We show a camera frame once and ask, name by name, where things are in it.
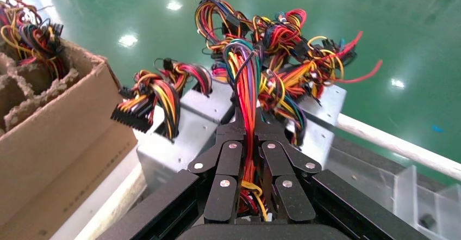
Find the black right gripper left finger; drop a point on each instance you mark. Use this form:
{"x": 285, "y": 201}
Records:
{"x": 223, "y": 195}

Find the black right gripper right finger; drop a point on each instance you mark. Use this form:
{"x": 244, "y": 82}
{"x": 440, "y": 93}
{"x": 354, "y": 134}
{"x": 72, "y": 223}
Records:
{"x": 291, "y": 198}

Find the silver power supply unit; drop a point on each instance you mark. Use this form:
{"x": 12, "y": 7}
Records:
{"x": 180, "y": 152}
{"x": 324, "y": 112}

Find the clear plastic divider tray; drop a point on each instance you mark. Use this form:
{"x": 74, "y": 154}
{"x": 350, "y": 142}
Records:
{"x": 407, "y": 188}

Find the brown cardboard box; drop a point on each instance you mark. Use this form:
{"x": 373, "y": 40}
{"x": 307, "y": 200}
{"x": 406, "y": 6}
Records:
{"x": 54, "y": 152}

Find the cardboard divider insert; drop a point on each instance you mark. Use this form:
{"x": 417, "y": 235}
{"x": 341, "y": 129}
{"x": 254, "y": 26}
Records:
{"x": 21, "y": 99}

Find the white rail pipe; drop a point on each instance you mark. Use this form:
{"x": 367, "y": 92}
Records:
{"x": 396, "y": 144}

